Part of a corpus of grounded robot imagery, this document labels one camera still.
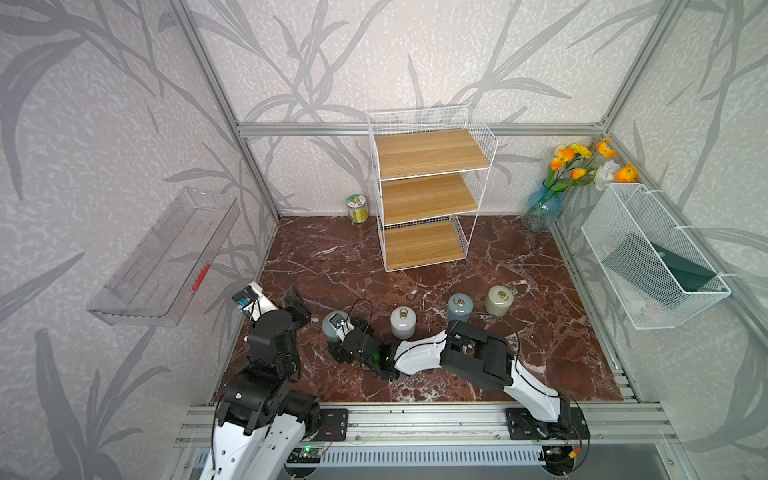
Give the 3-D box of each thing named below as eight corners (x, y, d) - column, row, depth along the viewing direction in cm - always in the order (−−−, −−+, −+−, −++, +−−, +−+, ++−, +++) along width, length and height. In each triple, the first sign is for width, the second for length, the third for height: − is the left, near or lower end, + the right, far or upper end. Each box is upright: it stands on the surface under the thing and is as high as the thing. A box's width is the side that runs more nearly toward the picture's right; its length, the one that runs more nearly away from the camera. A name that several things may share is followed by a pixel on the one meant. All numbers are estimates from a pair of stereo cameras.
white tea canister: (391, 341, 90) (390, 329, 83) (391, 319, 94) (390, 306, 87) (415, 341, 90) (416, 329, 83) (415, 319, 94) (416, 306, 87)
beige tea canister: (486, 316, 95) (492, 303, 88) (483, 299, 99) (488, 285, 92) (507, 316, 95) (515, 303, 88) (503, 299, 99) (510, 285, 92)
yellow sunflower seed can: (348, 223, 121) (345, 207, 114) (350, 210, 126) (347, 194, 119) (367, 223, 121) (365, 207, 114) (369, 210, 126) (367, 194, 119)
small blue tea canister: (455, 327, 92) (459, 314, 86) (443, 311, 96) (447, 298, 89) (471, 318, 94) (476, 305, 88) (459, 303, 98) (463, 289, 91)
